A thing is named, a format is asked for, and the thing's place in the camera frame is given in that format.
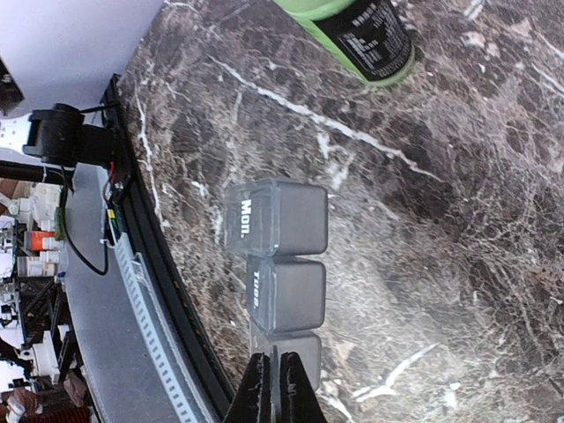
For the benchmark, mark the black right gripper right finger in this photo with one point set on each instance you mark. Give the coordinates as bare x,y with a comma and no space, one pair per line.
298,403

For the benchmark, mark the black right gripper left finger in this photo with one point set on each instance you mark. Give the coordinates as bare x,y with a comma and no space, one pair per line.
252,400

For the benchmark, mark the clear pill bottle green label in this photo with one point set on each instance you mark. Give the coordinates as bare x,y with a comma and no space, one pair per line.
366,36

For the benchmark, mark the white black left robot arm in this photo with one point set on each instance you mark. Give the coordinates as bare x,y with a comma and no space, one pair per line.
59,139

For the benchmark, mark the orange white pill bottle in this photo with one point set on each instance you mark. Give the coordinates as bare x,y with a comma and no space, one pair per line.
38,241

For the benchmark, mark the white slotted cable duct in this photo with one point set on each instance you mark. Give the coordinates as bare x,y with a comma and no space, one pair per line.
182,390

